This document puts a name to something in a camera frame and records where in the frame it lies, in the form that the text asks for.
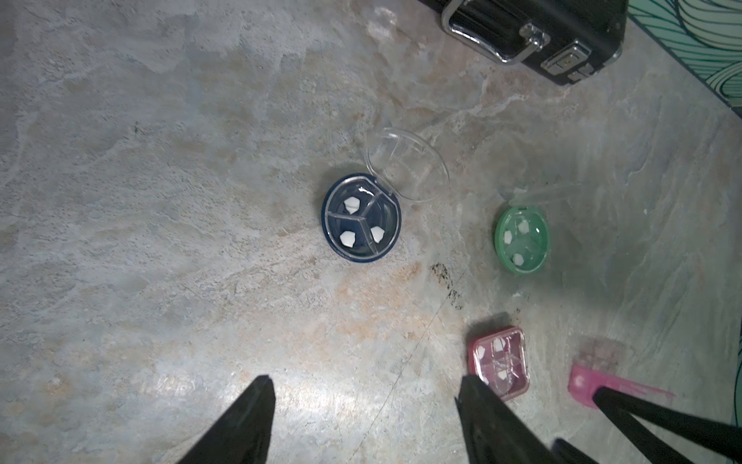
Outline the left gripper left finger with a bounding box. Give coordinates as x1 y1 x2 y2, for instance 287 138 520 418
179 375 276 464

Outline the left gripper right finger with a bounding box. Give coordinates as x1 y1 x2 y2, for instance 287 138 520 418
455 375 558 463

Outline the dark pink square pillbox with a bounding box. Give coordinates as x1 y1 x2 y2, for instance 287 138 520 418
467 326 531 401

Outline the light pink square pillbox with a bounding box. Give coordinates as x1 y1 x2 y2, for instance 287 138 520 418
567 336 676 409

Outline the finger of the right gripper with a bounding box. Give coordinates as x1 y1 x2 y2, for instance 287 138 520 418
592 387 741 463
552 439 597 464

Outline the black hard carrying case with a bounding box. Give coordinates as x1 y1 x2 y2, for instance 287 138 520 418
423 0 629 86

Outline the round green pillbox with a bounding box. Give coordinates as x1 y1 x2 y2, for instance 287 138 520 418
493 184 582 276

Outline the round dark blue pillbox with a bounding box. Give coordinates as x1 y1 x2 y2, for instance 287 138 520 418
320 128 449 263

